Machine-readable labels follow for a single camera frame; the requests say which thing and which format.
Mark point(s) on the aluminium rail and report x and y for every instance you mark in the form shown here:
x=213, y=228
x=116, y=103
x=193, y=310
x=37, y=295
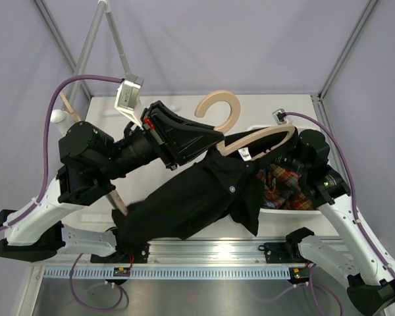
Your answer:
x=201, y=252

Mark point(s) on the beige hanger of plaid shirt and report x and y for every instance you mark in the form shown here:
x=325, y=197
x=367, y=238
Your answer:
x=113, y=197

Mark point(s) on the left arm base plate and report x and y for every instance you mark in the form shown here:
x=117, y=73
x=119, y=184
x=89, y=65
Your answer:
x=130, y=253

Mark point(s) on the white slotted cable duct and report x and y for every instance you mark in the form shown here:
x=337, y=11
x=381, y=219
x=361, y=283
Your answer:
x=169, y=273

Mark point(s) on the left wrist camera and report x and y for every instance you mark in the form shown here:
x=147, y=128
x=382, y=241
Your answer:
x=127, y=100

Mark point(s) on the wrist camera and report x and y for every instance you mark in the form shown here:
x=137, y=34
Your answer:
x=127, y=100
x=281, y=117

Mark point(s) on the white plastic basket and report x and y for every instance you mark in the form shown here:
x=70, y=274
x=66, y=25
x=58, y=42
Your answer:
x=276, y=214

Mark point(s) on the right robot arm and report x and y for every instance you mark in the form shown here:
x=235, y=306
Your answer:
x=368, y=275

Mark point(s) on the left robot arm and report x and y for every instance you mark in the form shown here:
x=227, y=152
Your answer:
x=91, y=160

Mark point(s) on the black shirt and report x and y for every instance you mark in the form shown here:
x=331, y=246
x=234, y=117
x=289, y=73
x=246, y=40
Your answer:
x=209, y=190

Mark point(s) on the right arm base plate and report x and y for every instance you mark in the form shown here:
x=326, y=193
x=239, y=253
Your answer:
x=278, y=252

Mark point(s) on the clothes rack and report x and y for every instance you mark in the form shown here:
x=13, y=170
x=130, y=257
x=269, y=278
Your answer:
x=162, y=41

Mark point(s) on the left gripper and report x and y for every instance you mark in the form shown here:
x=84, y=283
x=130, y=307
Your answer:
x=198, y=136

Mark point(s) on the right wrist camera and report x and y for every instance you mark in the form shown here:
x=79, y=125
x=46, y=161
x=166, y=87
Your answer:
x=281, y=117

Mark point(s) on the plaid shirt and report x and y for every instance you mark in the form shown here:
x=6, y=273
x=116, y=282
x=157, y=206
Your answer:
x=282, y=191

